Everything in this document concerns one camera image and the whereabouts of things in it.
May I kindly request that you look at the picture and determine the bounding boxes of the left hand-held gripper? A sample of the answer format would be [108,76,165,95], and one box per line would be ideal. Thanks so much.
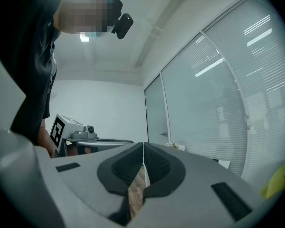
[49,114,134,157]

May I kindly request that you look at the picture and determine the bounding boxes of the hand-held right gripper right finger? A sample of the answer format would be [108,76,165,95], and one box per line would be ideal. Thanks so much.
[134,142,266,228]

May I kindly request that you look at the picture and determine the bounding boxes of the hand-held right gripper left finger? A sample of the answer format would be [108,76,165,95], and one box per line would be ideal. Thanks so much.
[35,142,143,227]

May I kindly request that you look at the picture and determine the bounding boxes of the person's left forearm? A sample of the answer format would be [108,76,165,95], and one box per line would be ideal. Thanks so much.
[38,117,53,158]

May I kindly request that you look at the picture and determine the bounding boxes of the person's left hand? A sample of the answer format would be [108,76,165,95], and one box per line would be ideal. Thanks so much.
[67,146,98,156]

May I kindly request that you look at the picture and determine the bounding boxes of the pink flowers in lime pot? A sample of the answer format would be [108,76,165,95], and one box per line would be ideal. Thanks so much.
[165,141,186,151]

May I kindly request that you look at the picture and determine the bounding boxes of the frosted glass door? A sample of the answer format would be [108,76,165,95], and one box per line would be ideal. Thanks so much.
[144,75,172,147]

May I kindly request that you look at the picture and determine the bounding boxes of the lime green round stool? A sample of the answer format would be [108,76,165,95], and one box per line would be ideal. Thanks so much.
[260,164,285,200]

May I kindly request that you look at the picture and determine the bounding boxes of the white window blinds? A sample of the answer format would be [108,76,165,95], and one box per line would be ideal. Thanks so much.
[161,0,285,187]

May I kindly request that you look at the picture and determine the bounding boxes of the person's black shirt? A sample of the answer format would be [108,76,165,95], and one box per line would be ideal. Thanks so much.
[0,0,65,147]

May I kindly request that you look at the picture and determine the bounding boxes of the person's head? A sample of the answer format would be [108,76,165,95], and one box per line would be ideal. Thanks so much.
[53,0,123,39]

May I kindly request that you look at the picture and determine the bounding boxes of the black head-mounted camera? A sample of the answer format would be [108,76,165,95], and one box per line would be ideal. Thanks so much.
[111,13,134,39]

